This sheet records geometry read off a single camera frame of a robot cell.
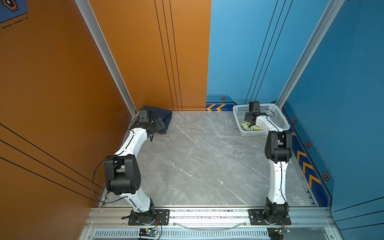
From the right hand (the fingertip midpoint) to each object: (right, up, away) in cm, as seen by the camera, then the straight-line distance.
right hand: (251, 116), depth 108 cm
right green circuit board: (-1, -57, -38) cm, 69 cm away
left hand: (-64, -5, -16) cm, 67 cm away
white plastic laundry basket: (+19, +5, +6) cm, 20 cm away
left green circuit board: (-62, -57, -38) cm, 92 cm away
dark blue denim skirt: (-63, +1, +1) cm, 64 cm away
